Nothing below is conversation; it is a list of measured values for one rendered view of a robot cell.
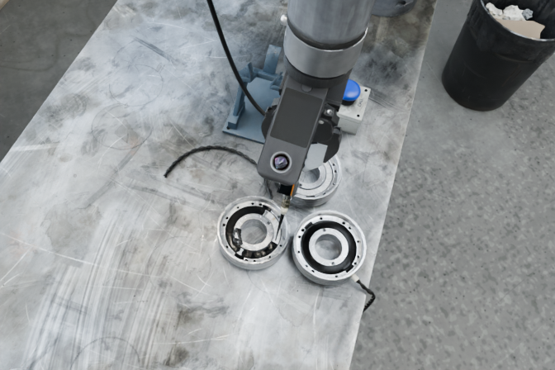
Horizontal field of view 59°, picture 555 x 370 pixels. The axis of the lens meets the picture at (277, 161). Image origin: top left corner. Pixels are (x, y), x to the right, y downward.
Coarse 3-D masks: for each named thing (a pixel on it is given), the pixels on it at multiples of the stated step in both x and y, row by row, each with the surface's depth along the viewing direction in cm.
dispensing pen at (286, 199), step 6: (282, 186) 64; (288, 186) 64; (282, 192) 65; (288, 192) 65; (282, 198) 67; (288, 198) 67; (282, 204) 67; (288, 204) 67; (282, 210) 68; (282, 216) 68
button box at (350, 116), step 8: (368, 88) 84; (360, 96) 83; (344, 104) 81; (352, 104) 82; (360, 104) 82; (344, 112) 81; (352, 112) 81; (360, 112) 81; (344, 120) 82; (352, 120) 81; (360, 120) 80; (344, 128) 84; (352, 128) 83
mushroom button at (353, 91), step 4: (352, 80) 81; (348, 84) 80; (352, 84) 80; (356, 84) 80; (348, 88) 80; (352, 88) 80; (356, 88) 80; (360, 88) 80; (344, 92) 79; (348, 92) 79; (352, 92) 79; (356, 92) 79; (360, 92) 80; (344, 96) 79; (348, 96) 79; (352, 96) 79; (356, 96) 79; (348, 100) 80; (352, 100) 80
